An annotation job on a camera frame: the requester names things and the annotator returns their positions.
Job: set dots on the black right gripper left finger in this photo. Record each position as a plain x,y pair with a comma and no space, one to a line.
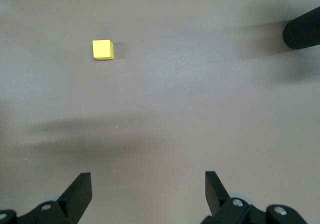
75,204

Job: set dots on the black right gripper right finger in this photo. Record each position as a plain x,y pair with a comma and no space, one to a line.
217,201

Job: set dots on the yellow wooden block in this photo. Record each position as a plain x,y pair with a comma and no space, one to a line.
102,49

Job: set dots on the brown table cover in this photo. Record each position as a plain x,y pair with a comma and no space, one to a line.
175,96

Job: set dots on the black ribbed post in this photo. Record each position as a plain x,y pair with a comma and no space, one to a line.
302,34

